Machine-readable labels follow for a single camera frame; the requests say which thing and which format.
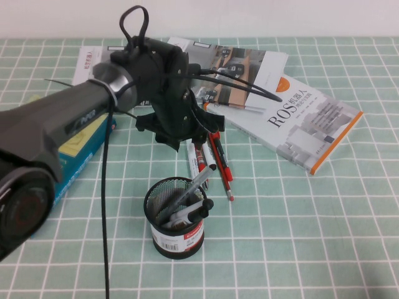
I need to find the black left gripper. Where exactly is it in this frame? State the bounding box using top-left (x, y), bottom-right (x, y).
top-left (110, 36), bottom-right (226, 154)

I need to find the white pen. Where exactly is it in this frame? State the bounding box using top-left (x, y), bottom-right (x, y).
top-left (186, 140), bottom-right (201, 179)

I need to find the red and black pen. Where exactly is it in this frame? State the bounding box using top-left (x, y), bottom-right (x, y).
top-left (210, 131), bottom-right (234, 183)

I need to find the grey translucent pen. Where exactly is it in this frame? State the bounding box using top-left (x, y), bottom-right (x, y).
top-left (155, 169), bottom-right (210, 221)

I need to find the black mesh pen holder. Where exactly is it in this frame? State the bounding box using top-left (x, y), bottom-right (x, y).
top-left (143, 176), bottom-right (207, 260)

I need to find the red marker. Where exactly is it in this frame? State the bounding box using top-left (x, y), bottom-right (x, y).
top-left (193, 141), bottom-right (207, 173)

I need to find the white marker with black cap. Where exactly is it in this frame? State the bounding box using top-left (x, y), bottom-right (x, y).
top-left (201, 141), bottom-right (217, 172)
top-left (168, 198), bottom-right (215, 224)
top-left (161, 207), bottom-right (210, 230)

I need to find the red pencil with eraser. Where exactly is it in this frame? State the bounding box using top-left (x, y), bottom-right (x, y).
top-left (208, 134), bottom-right (235, 202)

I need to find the white photo cover brochure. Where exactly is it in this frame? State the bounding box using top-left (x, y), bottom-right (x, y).
top-left (166, 37), bottom-right (289, 113)
top-left (72, 45), bottom-right (156, 108)

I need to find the yellow and teal hardcover book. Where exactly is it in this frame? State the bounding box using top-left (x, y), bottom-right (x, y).
top-left (51, 112), bottom-right (118, 208)

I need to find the white ROS book orange spine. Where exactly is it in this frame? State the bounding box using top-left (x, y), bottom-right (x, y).
top-left (202, 74), bottom-right (364, 176)

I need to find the green checked tablecloth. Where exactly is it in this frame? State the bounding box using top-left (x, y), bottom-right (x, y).
top-left (0, 37), bottom-right (399, 299)

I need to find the black camera cable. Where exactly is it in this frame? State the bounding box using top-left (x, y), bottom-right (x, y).
top-left (161, 64), bottom-right (284, 103)

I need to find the black hanging cable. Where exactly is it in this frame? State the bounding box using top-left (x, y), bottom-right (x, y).
top-left (100, 110), bottom-right (113, 299)

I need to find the black looped cable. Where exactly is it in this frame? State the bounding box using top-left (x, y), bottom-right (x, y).
top-left (119, 5), bottom-right (150, 43)

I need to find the black cable tie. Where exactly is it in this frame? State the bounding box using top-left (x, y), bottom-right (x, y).
top-left (43, 78), bottom-right (75, 90)

